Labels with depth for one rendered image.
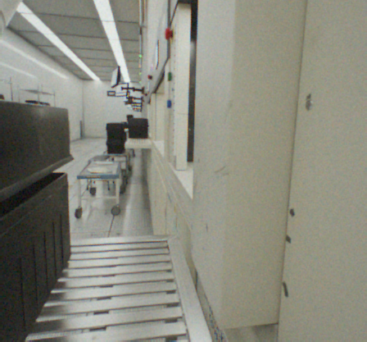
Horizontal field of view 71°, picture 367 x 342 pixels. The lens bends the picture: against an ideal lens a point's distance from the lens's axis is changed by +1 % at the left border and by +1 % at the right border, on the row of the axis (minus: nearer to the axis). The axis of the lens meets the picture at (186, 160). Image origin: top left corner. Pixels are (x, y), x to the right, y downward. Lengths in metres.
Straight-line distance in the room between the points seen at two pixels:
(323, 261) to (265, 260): 0.05
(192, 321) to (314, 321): 0.24
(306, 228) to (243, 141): 0.07
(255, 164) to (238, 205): 0.03
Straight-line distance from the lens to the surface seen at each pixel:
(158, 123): 2.39
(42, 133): 0.41
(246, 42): 0.20
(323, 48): 0.19
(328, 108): 0.18
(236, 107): 0.19
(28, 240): 0.40
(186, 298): 0.46
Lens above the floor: 1.04
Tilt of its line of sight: 9 degrees down
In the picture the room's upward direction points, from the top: 1 degrees clockwise
